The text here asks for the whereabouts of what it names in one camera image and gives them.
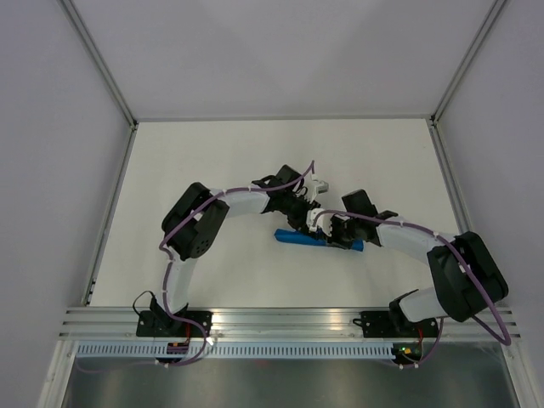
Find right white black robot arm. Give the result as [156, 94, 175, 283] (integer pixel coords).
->
[307, 190, 509, 336]

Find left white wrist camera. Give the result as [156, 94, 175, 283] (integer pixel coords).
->
[306, 174, 329, 202]

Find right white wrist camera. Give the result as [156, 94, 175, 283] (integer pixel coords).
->
[306, 208, 334, 236]

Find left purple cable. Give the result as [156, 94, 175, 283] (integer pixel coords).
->
[74, 159, 316, 375]

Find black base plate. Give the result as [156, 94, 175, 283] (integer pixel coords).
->
[352, 310, 439, 339]
[136, 310, 213, 338]

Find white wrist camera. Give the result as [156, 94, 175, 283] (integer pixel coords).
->
[306, 174, 329, 202]
[306, 208, 334, 236]

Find white slotted cable duct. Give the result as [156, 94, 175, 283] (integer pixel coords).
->
[76, 341, 394, 360]

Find left aluminium frame post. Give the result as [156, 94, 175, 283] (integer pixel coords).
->
[57, 0, 138, 128]

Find aluminium frame post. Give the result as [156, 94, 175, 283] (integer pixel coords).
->
[57, 0, 138, 128]
[428, 0, 509, 126]

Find blue cloth napkin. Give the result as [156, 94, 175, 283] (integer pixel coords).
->
[274, 229, 365, 252]

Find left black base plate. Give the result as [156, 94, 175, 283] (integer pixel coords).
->
[136, 310, 213, 338]

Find right aluminium frame post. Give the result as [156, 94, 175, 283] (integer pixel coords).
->
[428, 0, 509, 126]

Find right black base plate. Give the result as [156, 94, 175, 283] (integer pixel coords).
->
[352, 310, 439, 339]

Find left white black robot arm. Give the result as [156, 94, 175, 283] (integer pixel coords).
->
[150, 165, 320, 337]

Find aluminium mounting rail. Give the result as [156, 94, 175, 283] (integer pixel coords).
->
[59, 304, 522, 343]

